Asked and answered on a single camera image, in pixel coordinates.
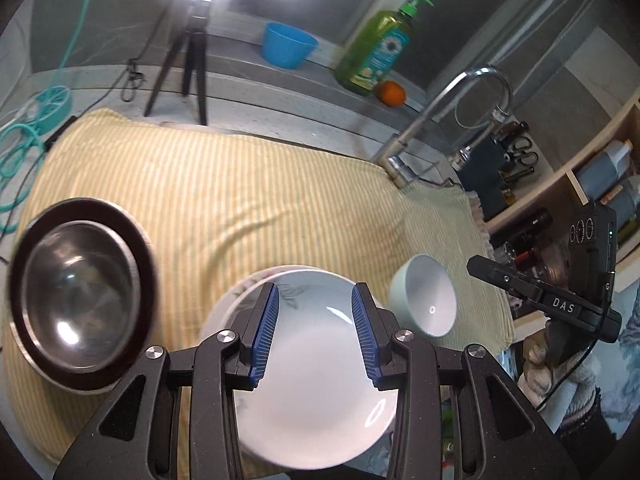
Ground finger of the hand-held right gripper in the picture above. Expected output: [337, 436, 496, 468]
[466, 255, 543, 307]

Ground black scissors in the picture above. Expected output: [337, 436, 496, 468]
[507, 135, 538, 166]

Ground stainless steel bowl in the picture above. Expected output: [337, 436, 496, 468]
[20, 222, 141, 368]

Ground teal cable reel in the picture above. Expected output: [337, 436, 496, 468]
[22, 86, 73, 131]

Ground green dish soap bottle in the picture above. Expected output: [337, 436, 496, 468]
[334, 0, 435, 96]

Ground blue white printed cloth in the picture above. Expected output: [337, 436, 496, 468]
[590, 320, 640, 436]

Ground black tripod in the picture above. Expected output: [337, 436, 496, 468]
[145, 0, 213, 126]

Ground small pale green bowl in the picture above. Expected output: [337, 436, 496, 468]
[389, 254, 458, 338]

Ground black bottle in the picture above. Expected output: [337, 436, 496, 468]
[492, 210, 553, 247]

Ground wooden shelf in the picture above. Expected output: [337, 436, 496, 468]
[485, 95, 640, 341]

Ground teal cable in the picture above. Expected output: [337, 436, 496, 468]
[0, 0, 96, 233]

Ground thin black cable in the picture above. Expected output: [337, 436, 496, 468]
[120, 5, 171, 103]

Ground grey container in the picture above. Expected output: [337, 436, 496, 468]
[602, 175, 640, 217]
[575, 140, 633, 191]

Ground orange fruit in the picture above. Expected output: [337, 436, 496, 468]
[377, 81, 406, 107]

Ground yellow striped cloth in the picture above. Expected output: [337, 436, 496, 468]
[7, 108, 516, 466]

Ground red bowl with steel inside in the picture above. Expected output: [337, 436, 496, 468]
[7, 198, 158, 393]

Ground chrome kitchen faucet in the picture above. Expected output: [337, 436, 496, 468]
[377, 65, 514, 188]

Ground dark knife holder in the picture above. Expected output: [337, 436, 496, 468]
[457, 137, 506, 216]

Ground white plate with grey leaves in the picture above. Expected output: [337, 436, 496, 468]
[232, 270, 401, 467]

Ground blue plastic bowl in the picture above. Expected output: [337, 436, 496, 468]
[263, 22, 319, 69]

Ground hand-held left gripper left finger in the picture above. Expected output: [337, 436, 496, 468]
[52, 281, 280, 480]

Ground white plate with floral rim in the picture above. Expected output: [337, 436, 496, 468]
[199, 263, 321, 356]

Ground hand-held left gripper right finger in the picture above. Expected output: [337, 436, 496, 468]
[351, 281, 581, 480]

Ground person's right hand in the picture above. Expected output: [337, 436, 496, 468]
[517, 332, 601, 411]

